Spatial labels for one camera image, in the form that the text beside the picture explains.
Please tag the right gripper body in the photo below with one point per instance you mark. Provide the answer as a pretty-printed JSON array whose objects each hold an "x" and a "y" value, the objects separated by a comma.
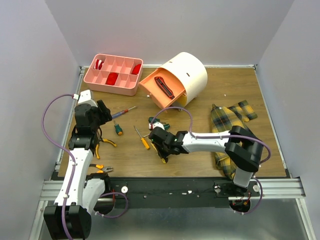
[{"x": 160, "y": 146}]

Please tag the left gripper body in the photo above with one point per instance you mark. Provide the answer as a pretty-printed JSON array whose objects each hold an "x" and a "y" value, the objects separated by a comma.
[{"x": 99, "y": 116}]

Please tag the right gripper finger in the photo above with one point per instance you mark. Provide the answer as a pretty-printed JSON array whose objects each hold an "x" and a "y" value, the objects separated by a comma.
[
  {"x": 157, "y": 148},
  {"x": 165, "y": 156}
]

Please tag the yellow handle screwdriver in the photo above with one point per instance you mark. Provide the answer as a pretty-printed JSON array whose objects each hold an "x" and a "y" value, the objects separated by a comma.
[{"x": 144, "y": 142}]

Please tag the stubby green orange screwdriver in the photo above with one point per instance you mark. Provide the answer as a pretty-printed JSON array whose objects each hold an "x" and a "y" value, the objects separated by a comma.
[{"x": 117, "y": 128}]

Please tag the long green screwdriver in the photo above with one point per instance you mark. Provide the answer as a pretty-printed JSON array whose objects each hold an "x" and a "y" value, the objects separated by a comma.
[{"x": 165, "y": 125}]

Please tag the red black utility knife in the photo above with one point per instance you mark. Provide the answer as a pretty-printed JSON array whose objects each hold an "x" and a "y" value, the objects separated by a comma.
[{"x": 163, "y": 86}]

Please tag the white round drawer cabinet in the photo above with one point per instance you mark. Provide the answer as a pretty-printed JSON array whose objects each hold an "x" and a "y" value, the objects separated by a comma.
[{"x": 184, "y": 74}]

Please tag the yellow utility knife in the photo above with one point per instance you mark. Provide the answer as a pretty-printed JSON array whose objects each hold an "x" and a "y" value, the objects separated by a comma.
[{"x": 162, "y": 149}]

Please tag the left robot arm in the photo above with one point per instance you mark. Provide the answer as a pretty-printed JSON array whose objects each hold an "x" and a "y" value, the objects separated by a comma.
[{"x": 70, "y": 215}]

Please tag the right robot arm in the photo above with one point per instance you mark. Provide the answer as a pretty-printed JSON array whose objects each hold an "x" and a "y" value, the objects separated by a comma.
[{"x": 242, "y": 147}]

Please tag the yellow needle nose pliers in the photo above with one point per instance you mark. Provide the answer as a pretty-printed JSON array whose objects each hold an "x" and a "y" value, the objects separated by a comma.
[{"x": 103, "y": 142}]

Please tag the red item middle compartment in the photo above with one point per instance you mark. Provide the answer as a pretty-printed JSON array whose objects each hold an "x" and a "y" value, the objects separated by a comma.
[{"x": 112, "y": 78}]

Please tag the red item compartment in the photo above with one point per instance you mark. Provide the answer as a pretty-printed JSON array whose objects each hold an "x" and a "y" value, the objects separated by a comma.
[
  {"x": 136, "y": 69},
  {"x": 112, "y": 78}
]

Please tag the pink compartment tray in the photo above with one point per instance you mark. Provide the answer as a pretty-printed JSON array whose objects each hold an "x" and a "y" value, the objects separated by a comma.
[{"x": 126, "y": 84}]

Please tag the red white item in tray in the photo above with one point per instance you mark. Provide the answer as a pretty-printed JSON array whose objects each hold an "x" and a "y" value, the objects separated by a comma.
[{"x": 98, "y": 64}]

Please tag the red item right compartment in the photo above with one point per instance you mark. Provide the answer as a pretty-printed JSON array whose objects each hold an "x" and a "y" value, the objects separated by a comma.
[{"x": 136, "y": 69}]

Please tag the yellow plaid cloth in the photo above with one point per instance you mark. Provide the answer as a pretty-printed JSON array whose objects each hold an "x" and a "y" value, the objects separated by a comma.
[{"x": 223, "y": 119}]

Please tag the purple handle screwdriver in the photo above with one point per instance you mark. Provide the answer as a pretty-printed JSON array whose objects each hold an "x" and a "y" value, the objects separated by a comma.
[{"x": 122, "y": 112}]

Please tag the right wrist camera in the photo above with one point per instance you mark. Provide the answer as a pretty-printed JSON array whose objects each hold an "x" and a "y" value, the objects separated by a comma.
[{"x": 153, "y": 125}]

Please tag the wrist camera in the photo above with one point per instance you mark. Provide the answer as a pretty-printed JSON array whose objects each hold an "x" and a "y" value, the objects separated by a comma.
[
  {"x": 86, "y": 97},
  {"x": 153, "y": 125}
]

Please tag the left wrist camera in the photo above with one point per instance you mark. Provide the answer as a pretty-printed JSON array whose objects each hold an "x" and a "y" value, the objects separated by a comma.
[{"x": 86, "y": 97}]

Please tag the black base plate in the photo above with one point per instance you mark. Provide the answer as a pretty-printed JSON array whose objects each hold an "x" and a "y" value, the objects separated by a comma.
[{"x": 177, "y": 192}]

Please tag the orange handle pliers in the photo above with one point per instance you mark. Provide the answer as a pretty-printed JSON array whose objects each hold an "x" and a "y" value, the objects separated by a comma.
[{"x": 101, "y": 168}]

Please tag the aluminium frame rail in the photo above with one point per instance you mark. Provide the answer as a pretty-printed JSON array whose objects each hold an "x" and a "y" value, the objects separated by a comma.
[{"x": 273, "y": 188}]

